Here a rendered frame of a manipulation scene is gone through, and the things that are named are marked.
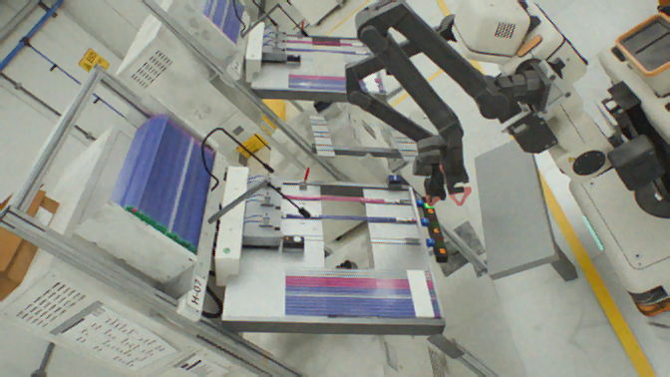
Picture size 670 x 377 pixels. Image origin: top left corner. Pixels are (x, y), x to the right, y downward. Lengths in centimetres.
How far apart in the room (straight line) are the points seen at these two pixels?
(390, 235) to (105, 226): 101
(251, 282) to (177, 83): 137
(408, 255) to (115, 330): 102
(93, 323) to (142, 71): 148
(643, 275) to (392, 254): 87
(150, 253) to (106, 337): 32
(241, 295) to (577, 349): 137
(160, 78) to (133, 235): 138
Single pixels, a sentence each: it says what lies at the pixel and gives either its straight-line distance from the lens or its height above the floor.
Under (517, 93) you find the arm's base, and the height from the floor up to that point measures 122.
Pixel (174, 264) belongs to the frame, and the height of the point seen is 143.
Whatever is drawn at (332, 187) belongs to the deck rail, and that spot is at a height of 95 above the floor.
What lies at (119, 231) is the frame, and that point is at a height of 162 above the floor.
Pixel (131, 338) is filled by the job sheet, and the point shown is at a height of 137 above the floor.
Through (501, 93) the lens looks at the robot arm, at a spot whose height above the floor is 125.
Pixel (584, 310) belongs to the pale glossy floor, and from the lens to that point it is 246.
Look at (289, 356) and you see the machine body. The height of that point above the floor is 62.
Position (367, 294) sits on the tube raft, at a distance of 179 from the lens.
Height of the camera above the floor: 209
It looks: 32 degrees down
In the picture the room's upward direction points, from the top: 49 degrees counter-clockwise
